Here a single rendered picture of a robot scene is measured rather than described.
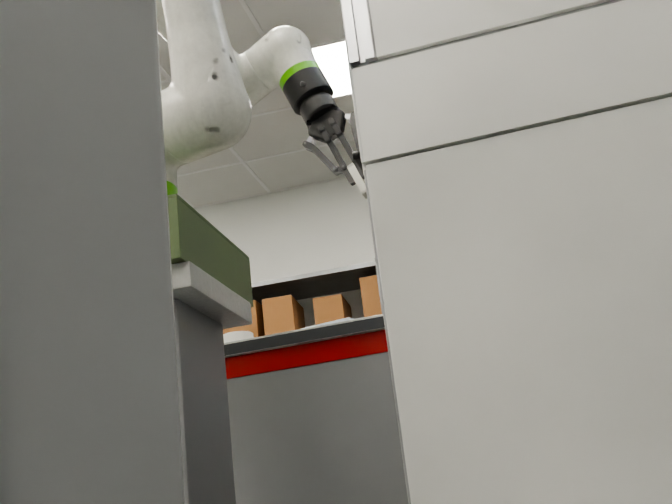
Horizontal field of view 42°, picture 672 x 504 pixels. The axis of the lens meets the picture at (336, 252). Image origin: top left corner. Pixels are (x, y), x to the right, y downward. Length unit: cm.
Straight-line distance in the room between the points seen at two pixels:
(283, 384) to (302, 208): 458
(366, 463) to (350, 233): 453
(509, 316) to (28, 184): 61
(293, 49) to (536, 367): 102
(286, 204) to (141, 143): 576
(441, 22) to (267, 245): 520
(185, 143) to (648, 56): 73
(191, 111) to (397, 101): 41
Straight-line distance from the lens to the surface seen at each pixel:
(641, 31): 115
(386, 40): 119
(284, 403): 178
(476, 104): 112
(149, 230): 60
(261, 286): 570
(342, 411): 174
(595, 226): 105
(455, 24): 118
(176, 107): 145
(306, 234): 625
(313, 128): 178
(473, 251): 106
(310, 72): 181
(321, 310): 561
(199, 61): 146
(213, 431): 140
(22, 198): 60
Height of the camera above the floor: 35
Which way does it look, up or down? 18 degrees up
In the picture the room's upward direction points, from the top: 7 degrees counter-clockwise
